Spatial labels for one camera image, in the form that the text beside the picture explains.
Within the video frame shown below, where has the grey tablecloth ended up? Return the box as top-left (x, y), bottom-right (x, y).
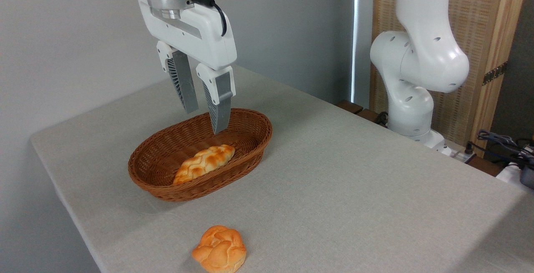
top-left (30, 64), bottom-right (534, 273)

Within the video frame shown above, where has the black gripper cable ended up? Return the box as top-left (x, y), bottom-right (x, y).
top-left (189, 0), bottom-right (228, 37)

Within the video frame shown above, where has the round knotted bread roll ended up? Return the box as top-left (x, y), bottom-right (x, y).
top-left (191, 225), bottom-right (247, 273)

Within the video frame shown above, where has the tangled dark cable bundle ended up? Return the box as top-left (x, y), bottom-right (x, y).
top-left (465, 129), bottom-right (534, 169)

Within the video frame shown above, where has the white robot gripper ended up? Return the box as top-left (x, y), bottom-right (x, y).
top-left (131, 0), bottom-right (237, 135)

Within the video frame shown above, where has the brown oval wicker basket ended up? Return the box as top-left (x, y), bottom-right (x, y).
top-left (128, 107), bottom-right (273, 202)

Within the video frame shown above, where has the long braided bread loaf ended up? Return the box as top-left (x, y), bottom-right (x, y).
top-left (173, 144), bottom-right (236, 186)

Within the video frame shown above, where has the metal screen hinge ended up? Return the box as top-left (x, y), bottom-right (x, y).
top-left (482, 61), bottom-right (509, 86)

